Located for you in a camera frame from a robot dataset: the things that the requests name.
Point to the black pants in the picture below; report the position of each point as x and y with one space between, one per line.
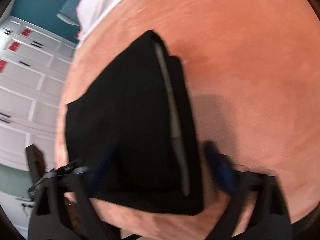
133 129

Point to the grey upholstered headboard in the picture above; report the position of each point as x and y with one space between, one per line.
68 14

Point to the white panelled wardrobe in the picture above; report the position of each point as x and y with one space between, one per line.
34 66

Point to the orange velvet bed cover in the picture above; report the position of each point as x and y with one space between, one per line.
252 73

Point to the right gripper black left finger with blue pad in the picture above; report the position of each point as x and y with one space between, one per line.
51 221

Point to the person's left hand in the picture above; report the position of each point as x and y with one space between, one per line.
71 207

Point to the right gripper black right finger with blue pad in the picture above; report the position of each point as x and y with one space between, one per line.
256 210

